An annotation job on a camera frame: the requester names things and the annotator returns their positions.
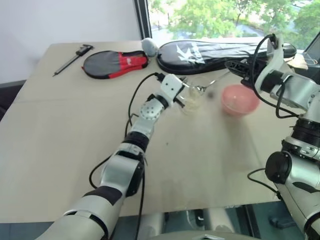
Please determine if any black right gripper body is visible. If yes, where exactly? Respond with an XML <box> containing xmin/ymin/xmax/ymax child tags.
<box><xmin>240</xmin><ymin>66</ymin><xmax>259</xmax><ymax>88</ymax></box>

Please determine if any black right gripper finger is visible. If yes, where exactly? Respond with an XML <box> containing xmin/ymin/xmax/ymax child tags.
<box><xmin>224</xmin><ymin>60</ymin><xmax>252</xmax><ymax>70</ymax></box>
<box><xmin>228</xmin><ymin>65</ymin><xmax>249</xmax><ymax>78</ymax></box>

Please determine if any clear glass mug with oatmeal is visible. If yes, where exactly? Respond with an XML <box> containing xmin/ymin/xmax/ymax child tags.
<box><xmin>180</xmin><ymin>76</ymin><xmax>213</xmax><ymax>116</ymax></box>

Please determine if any silver metal spoon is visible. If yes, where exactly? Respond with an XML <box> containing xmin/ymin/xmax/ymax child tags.
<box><xmin>196</xmin><ymin>69</ymin><xmax>232</xmax><ymax>94</ymax></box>

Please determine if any pink plastic bowl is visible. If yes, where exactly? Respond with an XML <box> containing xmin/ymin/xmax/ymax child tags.
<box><xmin>220</xmin><ymin>83</ymin><xmax>261</xmax><ymax>117</ymax></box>

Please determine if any black racket bag white print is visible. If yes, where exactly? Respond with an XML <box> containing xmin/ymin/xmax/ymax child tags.
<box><xmin>156</xmin><ymin>39</ymin><xmax>298</xmax><ymax>75</ymax></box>

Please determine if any grey plush toy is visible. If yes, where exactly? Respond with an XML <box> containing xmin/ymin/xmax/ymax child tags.
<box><xmin>141</xmin><ymin>37</ymin><xmax>159</xmax><ymax>57</ymax></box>

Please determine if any brown paper wrapper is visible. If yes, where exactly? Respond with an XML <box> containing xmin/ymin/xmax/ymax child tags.
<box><xmin>287</xmin><ymin>55</ymin><xmax>310</xmax><ymax>70</ymax></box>

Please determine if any dark laptop screen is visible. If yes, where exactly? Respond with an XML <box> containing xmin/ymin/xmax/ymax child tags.
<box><xmin>303</xmin><ymin>37</ymin><xmax>320</xmax><ymax>66</ymax></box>

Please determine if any black and red paddle case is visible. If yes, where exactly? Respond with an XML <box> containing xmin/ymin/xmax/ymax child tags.
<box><xmin>81</xmin><ymin>49</ymin><xmax>150</xmax><ymax>80</ymax></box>

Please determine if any black vernier caliper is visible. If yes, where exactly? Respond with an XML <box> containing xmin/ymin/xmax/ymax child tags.
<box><xmin>52</xmin><ymin>43</ymin><xmax>94</xmax><ymax>77</ymax></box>

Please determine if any silver rounded robot leg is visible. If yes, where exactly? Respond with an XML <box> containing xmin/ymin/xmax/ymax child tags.
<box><xmin>141</xmin><ymin>212</ymin><xmax>166</xmax><ymax>236</ymax></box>
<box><xmin>206</xmin><ymin>207</ymin><xmax>237</xmax><ymax>233</ymax></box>

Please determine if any silver robot torso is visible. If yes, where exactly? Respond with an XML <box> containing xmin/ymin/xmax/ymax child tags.
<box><xmin>149</xmin><ymin>231</ymin><xmax>254</xmax><ymax>240</ymax></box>

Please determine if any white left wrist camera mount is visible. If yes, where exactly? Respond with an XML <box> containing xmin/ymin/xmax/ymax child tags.
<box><xmin>159</xmin><ymin>73</ymin><xmax>185</xmax><ymax>105</ymax></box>

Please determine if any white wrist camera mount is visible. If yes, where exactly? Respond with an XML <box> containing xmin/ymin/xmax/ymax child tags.
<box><xmin>159</xmin><ymin>73</ymin><xmax>185</xmax><ymax>105</ymax></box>
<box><xmin>254</xmin><ymin>33</ymin><xmax>286</xmax><ymax>94</ymax></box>

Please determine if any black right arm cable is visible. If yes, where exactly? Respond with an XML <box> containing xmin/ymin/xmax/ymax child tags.
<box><xmin>246</xmin><ymin>33</ymin><xmax>301</xmax><ymax>201</ymax></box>

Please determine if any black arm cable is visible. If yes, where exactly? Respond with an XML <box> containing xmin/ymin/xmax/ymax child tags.
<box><xmin>88</xmin><ymin>72</ymin><xmax>166</xmax><ymax>240</ymax></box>
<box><xmin>246</xmin><ymin>33</ymin><xmax>301</xmax><ymax>201</ymax></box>

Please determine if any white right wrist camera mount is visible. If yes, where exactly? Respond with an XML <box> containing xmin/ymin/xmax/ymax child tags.
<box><xmin>254</xmin><ymin>33</ymin><xmax>286</xmax><ymax>94</ymax></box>

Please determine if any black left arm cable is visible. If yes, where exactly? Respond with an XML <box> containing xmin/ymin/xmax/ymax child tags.
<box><xmin>88</xmin><ymin>72</ymin><xmax>166</xmax><ymax>240</ymax></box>

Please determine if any dark window frame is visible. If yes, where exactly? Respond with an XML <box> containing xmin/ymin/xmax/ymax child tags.
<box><xmin>133</xmin><ymin>0</ymin><xmax>154</xmax><ymax>41</ymax></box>

